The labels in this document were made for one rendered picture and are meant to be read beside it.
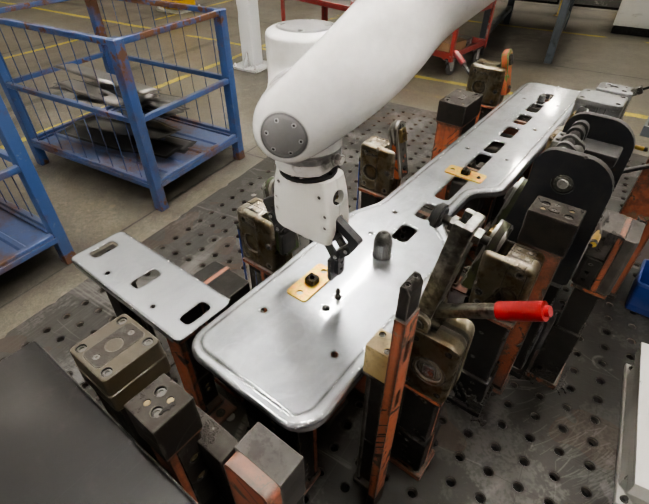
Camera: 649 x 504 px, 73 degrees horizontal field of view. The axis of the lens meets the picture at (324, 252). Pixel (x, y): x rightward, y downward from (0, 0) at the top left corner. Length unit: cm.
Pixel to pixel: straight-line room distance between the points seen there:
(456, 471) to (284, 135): 66
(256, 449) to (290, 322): 34
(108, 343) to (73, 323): 59
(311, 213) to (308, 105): 19
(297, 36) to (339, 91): 9
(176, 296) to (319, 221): 26
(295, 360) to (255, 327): 8
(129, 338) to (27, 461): 15
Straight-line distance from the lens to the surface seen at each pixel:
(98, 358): 58
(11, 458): 59
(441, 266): 50
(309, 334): 62
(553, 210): 71
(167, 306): 69
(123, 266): 79
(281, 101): 42
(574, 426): 100
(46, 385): 62
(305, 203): 56
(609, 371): 112
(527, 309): 50
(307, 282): 68
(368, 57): 41
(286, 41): 48
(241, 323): 64
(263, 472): 31
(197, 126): 337
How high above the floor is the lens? 148
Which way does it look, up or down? 40 degrees down
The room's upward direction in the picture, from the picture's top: straight up
